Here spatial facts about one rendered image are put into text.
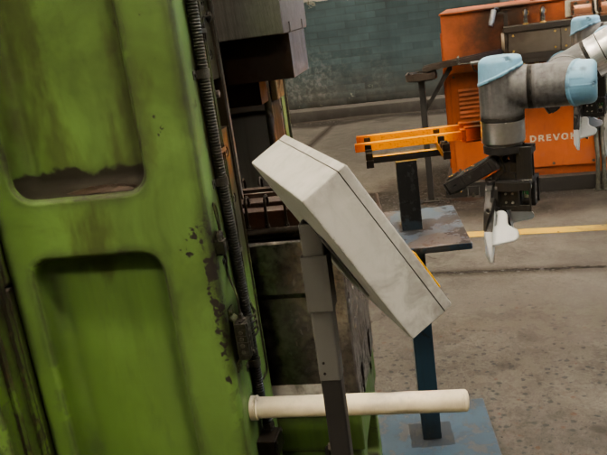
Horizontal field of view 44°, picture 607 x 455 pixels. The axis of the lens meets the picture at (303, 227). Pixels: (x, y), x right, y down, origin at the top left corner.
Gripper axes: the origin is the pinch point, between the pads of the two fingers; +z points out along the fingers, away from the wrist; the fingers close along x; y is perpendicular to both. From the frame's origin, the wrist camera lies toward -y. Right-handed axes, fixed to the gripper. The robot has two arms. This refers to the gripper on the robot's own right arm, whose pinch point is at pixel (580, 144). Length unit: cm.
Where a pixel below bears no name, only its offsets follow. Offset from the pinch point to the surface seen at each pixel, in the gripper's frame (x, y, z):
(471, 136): -10.0, -28.0, -5.5
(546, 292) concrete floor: 112, -35, 93
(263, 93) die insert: -71, -58, -30
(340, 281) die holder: -81, -39, 12
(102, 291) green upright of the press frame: -117, -75, 2
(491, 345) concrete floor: 53, -45, 93
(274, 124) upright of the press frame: -49, -70, -19
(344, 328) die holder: -81, -39, 24
